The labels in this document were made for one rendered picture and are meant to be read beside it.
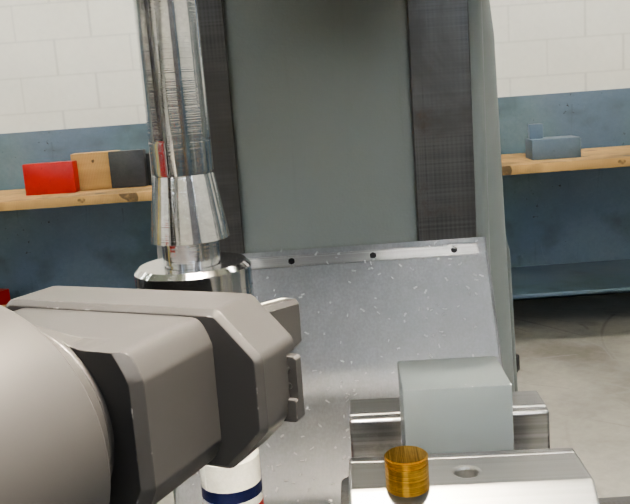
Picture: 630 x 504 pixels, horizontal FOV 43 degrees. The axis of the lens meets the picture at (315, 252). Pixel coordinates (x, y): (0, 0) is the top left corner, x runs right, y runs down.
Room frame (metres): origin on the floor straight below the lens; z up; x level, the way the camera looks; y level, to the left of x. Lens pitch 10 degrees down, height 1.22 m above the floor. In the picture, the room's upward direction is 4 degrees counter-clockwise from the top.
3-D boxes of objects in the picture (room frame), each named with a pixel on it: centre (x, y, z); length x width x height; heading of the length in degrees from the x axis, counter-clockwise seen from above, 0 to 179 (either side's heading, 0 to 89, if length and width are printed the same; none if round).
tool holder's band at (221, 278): (0.32, 0.05, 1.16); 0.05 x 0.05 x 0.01
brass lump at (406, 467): (0.38, -0.04, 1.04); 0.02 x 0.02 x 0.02
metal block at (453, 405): (0.44, -0.07, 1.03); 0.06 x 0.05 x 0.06; 87
